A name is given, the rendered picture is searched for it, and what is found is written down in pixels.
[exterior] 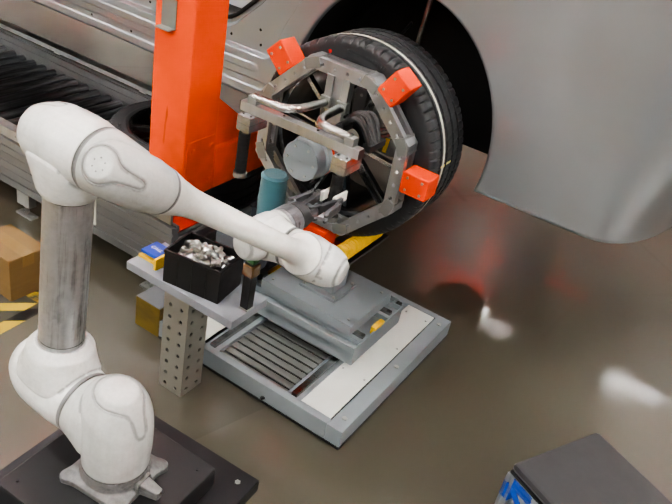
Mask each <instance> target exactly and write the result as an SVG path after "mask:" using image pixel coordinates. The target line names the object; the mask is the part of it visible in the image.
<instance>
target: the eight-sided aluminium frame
mask: <svg viewBox="0 0 672 504"><path fill-rule="evenodd" d="M316 70H319V71H322V72H324V73H327V74H328V73H330V74H332V75H335V77H337V78H340V79H342V80H344V79H345V80H348V81H350V82H351V83H352V84H355V85H357V86H360V87H363V88H365V89H367V91H368V93H369V95H370V97H371V99H372V101H373V103H374V105H375V107H376V109H377V111H378V113H379V115H380V117H381V119H382V121H383V123H384V124H385V126H386V128H387V130H388V132H389V134H390V136H391V138H392V140H393V142H394V144H395V146H396V150H395V154H394V158H393V163H392V167H391V171H390V175H389V179H388V184H387V188H386V192H385V196H384V201H383V202H382V203H380V204H377V205H375V206H373V207H371V208H369V209H367V210H364V211H362V212H360V213H358V214H356V215H354V216H351V217H349V218H347V217H345V216H343V215H341V214H339V213H337V214H338V220H337V222H336V223H328V222H327V224H323V221H322V220H317V221H313V223H315V224H317V225H319V226H321V227H323V228H325V229H327V230H329V231H331V232H333V234H338V235H340V236H342V235H345V234H348V233H350V232H352V231H354V230H356V229H358V228H361V227H363V226H365V225H367V224H370V223H372V222H374V221H376V220H379V219H381V218H383V217H387V216H388V215H390V214H392V213H394V212H395V211H397V210H398V209H400V208H401V207H402V203H403V201H404V195H405V194H404V193H401V192H399V187H400V183H401V179H402V175H403V172H404V171H405V170H407V169H408V168H410V167H412V164H413V160H414V156H415V152H416V151H417V144H418V141H417V139H416V137H415V133H413V131H412V129H411V127H410V125H409V123H408V121H407V119H406V117H405V115H404V113H403V111H402V109H401V107H400V105H399V104H398V105H396V106H394V107H392V108H390V107H389V105H388V104H387V102H386V101H385V99H384V98H383V96H382V95H381V94H380V92H379V91H378V88H379V86H381V85H382V84H383V83H384V82H385V81H386V80H387V79H386V77H385V75H384V74H382V73H379V72H378V71H374V70H371V69H368V68H366V67H363V66H360V65H358V64H355V63H353V62H350V61H347V60H345V59H342V58H339V57H337V56H334V55H331V53H326V52H323V51H321V52H317V53H314V54H311V55H309V56H308V57H305V58H304V59H303V60H302V61H301V62H299V63H298V64H296V65H295V66H293V67H292V68H290V69H289V70H287V71H286V72H285V73H283V74H282V75H280V76H279V77H277V78H276V79H274V80H273V81H271V82H269V83H268V84H267V85H266V86H264V88H263V93H262V95H263V96H265V97H267V98H270V99H272V100H275V101H277V102H281V103H282V100H283V93H284V92H285V91H286V90H288V89H289V88H291V87H292V86H294V85H295V84H297V83H298V82H300V81H301V80H303V79H304V78H306V77H307V76H309V75H310V74H312V73H313V72H315V71H316ZM348 73H349V74H348ZM377 94H378V95H377ZM384 108H385V109H384ZM391 122H392V123H391ZM278 127H279V126H277V125H275V124H273V123H270V122H268V121H267V127H266V128H264V129H261V130H258V134H257V141H256V142H255V144H256V149H255V150H256V152H257V154H258V158H260V160H261V162H262V164H263V166H264V168H265V170H266V169H269V168H276V169H280V170H283V171H284V172H286V173H287V175H288V176H289V180H288V183H287V192H286V199H285V204H287V203H288V197H293V196H297V195H299V194H301V193H300V191H299V189H298V187H297V185H296V183H295V182H294V180H293V178H292V176H291V175H290V174H289V172H288V171H287V169H286V167H285V164H284V160H283V158H282V157H281V155H280V153H279V151H278V149H277V147H276V141H277V134H278ZM398 136H399V137H398Z"/></svg>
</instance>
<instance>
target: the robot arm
mask: <svg viewBox="0 0 672 504"><path fill-rule="evenodd" d="M17 138H18V142H19V145H20V148H21V150H22V152H23V153H24V154H25V155H26V159H27V162H28V165H29V168H30V172H31V175H32V178H33V181H34V185H35V188H36V190H37V191H38V193H39V194H40V196H41V197H42V210H41V242H40V274H39V307H38V329H37V330H36V331H35V332H33V333H32V334H31V335H30V336H29V337H28V338H27V339H25V340H24V341H22V342H21V343H20V344H19V345H18V346H17V347H16V349H15V350H14V352H13V353H12V356H11V358H10V361H9V374H10V379H11V382H12V384H13V386H14V388H15V390H16V391H17V393H18V394H19V395H20V397H21V398H22V399H23V400H24V401H25V402H26V403H27V404H28V405H29V406H30V407H32V408H33V409H34V410H35V411H36V412H37V413H39V414H40V415H41V416H42V417H43V418H45V419H46V420H47V421H49V422H50V423H52V424H53V425H55V426H56V427H58V428H59V429H60V430H62V431H63V433H64V434H65V435H66V436H67V438H68V439H69V441H70V442H71V443H72V445H73V446H74V448H75V449H76V451H77V452H78V453H79V454H81V458H80V459H79V460H77V461H76V462H75V463H74V464H73V465H71V466H70V467H68V468H66V469H64V470H63V471H62V472H61V473H60V482H61V483H63V484H66V485H70V486H72V487H74V488H76V489H77V490H79V491H80V492H82V493H84V494H85V495H87V496H88V497H90V498H91V499H93V500H94V501H96V502H98V503H99V504H131V503H132V502H133V501H134V500H135V499H136V498H137V497H138V496H139V495H142V496H145V497H147V498H150V499H153V500H155V501H156V500H159V499H160V497H161V495H162V494H163V489H162V488H161V487H160V486H159V485H158V484H157V483H156V482H154V480H155V479H156V478H157V477H158V476H159V475H161V474H163V473H165V472H166V471H167V470H168V462H167V461H166V460H165V459H162V458H158V457H156V456H154V455H152V454H151V451H152V445H153V437H154V410H153V405H152V401H151V399H150V396H149V394H148V392H147V391H146V389H145V388H144V387H143V385H142V384H141V383H140V382H138V381H137V380H136V379H134V378H132V377H130V376H127V375H124V374H108V375H106V374H105V373H104V372H103V371H102V370H101V364H100V361H99V357H98V353H97V349H96V344H95V340H94V338H93V337H92V336H91V334H90V333H88V332H87V331H86V317H87V303H88V289H89V276H90V262H91V248H92V234H93V220H94V207H95V200H96V199H97V198H98V197H99V198H101V199H104V200H106V201H109V202H112V203H114V204H117V205H119V206H122V207H124V208H127V209H130V210H133V211H136V212H142V213H148V214H153V215H170V216H180V217H185V218H188V219H191V220H194V221H196V222H199V223H201V224H204V225H206V226H208V227H210V228H213V229H215V230H217V231H220V232H222V233H224V234H227V235H229V236H231V237H234V239H233V247H234V250H235V252H236V253H237V255H238V256H239V257H240V258H242V259H243V260H249V261H259V260H264V261H270V262H275V263H277V264H280V265H282V266H283V267H284V268H285V269H286V270H287V271H288V272H289V273H291V274H292V275H294V276H296V277H298V278H300V279H301V280H304V281H306V282H309V283H312V284H315V285H317V286H321V287H334V286H337V285H339V284H340V283H341V282H342V281H343V280H344V278H345V276H346V274H347V272H348V269H349V263H348V258H347V257H346V255H345V254H344V253H343V252H342V251H341V250H340V249H339V248H338V247H337V246H335V245H334V244H332V243H330V242H329V241H328V240H326V239H324V238H323V237H321V236H319V235H317V234H314V233H312V232H309V231H303V229H304V228H306V227H307V226H308V225H309V224H310V223H311V222H313V221H317V220H322V221H323V224H327V222H328V220H329V219H331V218H332V217H333V216H335V215H336V214H337V213H339V212H340V210H341V205H342V203H343V201H345V200H346V199H347V194H348V191H347V190H346V191H344V192H342V193H340V194H338V195H336V196H334V197H333V199H332V200H331V201H328V202H325V203H322V204H315V203H316V202H317V201H319V199H320V201H323V200H325V199H327V198H328V195H329V189H330V187H329V188H327V189H322V190H320V189H317V191H316V192H314V190H312V189H311V190H308V191H306V192H304V193H301V194H299V195H297V196H293V197H288V203H287V204H283V205H281V206H279V207H277V208H275V209H273V210H271V211H265V212H262V213H260V214H257V215H255V216H253V217H251V216H249V215H247V214H245V213H243V212H241V211H239V210H237V209H235V208H233V207H231V206H229V205H227V204H225V203H223V202H221V201H219V200H217V199H215V198H213V197H211V196H209V195H207V194H205V193H204V192H202V191H200V190H198V189H197V188H195V187H194V186H192V185H191V184H190V183H189V182H187V181H186V180H185V179H184V178H183V177H182V176H181V175H180V174H179V173H178V172H177V171H176V170H174V169H173V168H171V167H170V166H168V165H167V164H166V163H164V162H163V161H162V160H161V159H159V158H157V157H155V156H153V155H151V154H150V153H149V152H148V151H147V150H146V149H145V148H143V147H142V146H140V145H139V144H138V143H136V142H135V141H134V140H132V139H131V138H130V137H128V136H127V135H126V134H124V133H123V132H121V131H120V130H118V129H116V128H115V127H114V126H113V125H111V124H110V123H109V122H108V121H106V120H104V119H103V118H101V117H99V116H97V115H96V114H94V113H92V112H90V111H88V110H86V109H84V108H81V107H79V106H77V105H74V104H71V103H67V102H61V101H55V102H44V103H38V104H35V105H33V106H31V107H29V108H28V109H27V110H26V111H25V112H24V113H23V115H22V116H21V118H20V120H19V122H18V125H17ZM314 204H315V205H314ZM322 213H323V214H322ZM320 214H321V215H320ZM161 493H162V494H161Z"/></svg>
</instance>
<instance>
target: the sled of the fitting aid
mask: <svg viewBox="0 0 672 504"><path fill-rule="evenodd" d="M280 267H282V265H277V266H275V267H274V268H272V269H271V270H269V271H268V273H267V274H266V275H264V276H262V277H261V278H259V279H258V280H257V281H256V288H255V292H256V293H258V294H259V295H261V296H263V297H265V298H267V304H266V307H264V308H263V309H261V310H260V311H258V312H257V313H258V314H260V315H262V316H264V317H265V318H267V319H269V320H271V321H273V322H274V323H276V324H278V325H280V326H281V327H283V328H285V329H287V330H288V331H290V332H292V333H294V334H295V335H297V336H299V337H301V338H302V339H304V340H306V341H308V342H310V343H311V344H313V345H315V346H317V347H318V348H320V349H322V350H324V351H325V352H327V353H329V354H331V355H332V356H334V357H336V358H338V359H339V360H341V361H343V362H345V363H347V364H348V365H350V366H351V365H352V364H353V363H354V362H355V361H356V360H357V359H358V358H360V357H361V356H362V355H363V354H364V353H365V352H366V351H367V350H368V349H370V348H371V347H372V346H373V345H374V344H375V343H376V342H377V341H378V340H379V339H381V338H382V337H383V336H384V335H385V334H386V333H387V332H388V331H389V330H390V329H392V328H393V327H394V326H395V325H396V324H397V323H398V322H399V319H400V315H401V312H402V308H403V307H402V306H400V305H398V304H396V303H394V302H392V301H390V302H389V303H388V304H387V305H385V306H384V307H383V308H382V309H381V310H380V311H378V312H377V313H376V314H375V315H374V316H372V317H371V318H370V319H369V320H368V321H367V322H365V323H364V324H363V325H362V326H361V327H359V328H358V329H357V330H356V331H355V332H354V333H352V334H351V335H350V336H347V335H345V334H343V333H341V332H340V331H338V330H336V329H334V328H332V327H331V326H329V325H327V324H325V323H323V322H321V321H320V320H318V319H316V318H314V317H312V316H311V315H309V314H307V313H305V312H303V311H301V310H300V309H298V308H296V307H294V306H292V305H291V304H289V303H287V302H285V301H283V300H281V299H280V298H278V297H276V296H274V295H272V294H271V293H269V292H267V291H265V290H263V289H261V284H262V279H263V278H265V277H266V276H268V275H269V274H271V273H272V272H274V271H276V270H277V269H279V268H280Z"/></svg>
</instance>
